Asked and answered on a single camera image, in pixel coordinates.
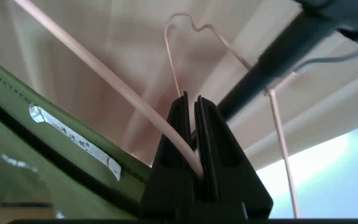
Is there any black clothes rack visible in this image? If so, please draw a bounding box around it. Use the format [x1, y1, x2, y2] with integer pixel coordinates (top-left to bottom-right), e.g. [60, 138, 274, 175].
[218, 0, 358, 121]

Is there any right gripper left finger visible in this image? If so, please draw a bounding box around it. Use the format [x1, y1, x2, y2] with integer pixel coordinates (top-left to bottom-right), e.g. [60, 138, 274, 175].
[140, 91, 203, 218]

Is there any green shirt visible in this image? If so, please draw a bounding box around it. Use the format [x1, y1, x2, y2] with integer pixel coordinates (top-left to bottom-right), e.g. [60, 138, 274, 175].
[0, 51, 152, 220]

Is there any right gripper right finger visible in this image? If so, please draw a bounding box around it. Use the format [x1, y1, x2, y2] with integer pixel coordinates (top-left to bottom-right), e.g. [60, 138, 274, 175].
[194, 95, 273, 218]

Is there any beige curtain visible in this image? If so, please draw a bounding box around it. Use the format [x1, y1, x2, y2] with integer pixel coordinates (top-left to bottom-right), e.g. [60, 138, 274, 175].
[0, 0, 358, 170]

